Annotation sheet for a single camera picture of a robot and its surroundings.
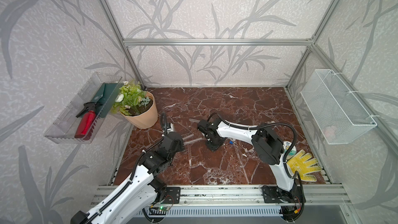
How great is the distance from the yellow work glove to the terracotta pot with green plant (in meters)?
0.83

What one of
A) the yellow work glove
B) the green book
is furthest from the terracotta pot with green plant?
the yellow work glove

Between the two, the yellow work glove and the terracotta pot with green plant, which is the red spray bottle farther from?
the yellow work glove

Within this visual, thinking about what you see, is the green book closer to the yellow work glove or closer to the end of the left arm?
the end of the left arm

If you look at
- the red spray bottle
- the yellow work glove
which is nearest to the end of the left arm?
the red spray bottle

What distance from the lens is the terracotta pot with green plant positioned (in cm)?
77

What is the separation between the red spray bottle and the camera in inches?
22.1

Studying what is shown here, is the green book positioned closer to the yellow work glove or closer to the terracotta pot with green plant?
the terracotta pot with green plant

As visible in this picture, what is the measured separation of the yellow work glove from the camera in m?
0.80

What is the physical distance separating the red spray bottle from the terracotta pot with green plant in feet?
0.25

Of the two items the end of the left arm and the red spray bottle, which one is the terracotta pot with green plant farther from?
the end of the left arm

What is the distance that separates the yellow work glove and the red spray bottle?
948mm

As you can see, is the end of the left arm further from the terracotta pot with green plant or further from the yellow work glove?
the yellow work glove

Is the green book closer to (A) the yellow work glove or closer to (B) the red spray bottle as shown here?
(B) the red spray bottle

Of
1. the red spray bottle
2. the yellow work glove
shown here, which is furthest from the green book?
the yellow work glove
